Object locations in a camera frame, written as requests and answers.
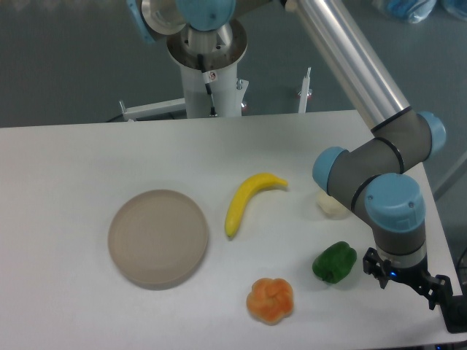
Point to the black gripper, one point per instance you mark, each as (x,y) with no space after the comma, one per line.
(411,270)

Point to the beige round plate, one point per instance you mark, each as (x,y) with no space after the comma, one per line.
(158,239)

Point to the white left pedestal leg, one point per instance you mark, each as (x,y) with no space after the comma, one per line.
(151,110)

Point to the green bell pepper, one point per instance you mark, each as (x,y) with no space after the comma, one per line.
(335,263)

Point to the white garlic bulb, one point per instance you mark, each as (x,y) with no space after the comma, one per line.
(330,206)

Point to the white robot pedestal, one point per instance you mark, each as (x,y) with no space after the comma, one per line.
(208,62)

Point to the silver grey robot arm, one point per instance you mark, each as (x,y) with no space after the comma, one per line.
(370,181)

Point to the yellow banana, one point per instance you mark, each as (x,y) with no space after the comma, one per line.
(245,192)

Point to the white right pedestal leg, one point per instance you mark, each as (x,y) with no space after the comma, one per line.
(305,92)

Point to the blue plastic bag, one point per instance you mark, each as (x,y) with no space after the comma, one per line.
(415,11)

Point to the white pedestal leg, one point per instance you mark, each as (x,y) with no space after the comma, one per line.
(305,92)
(151,110)

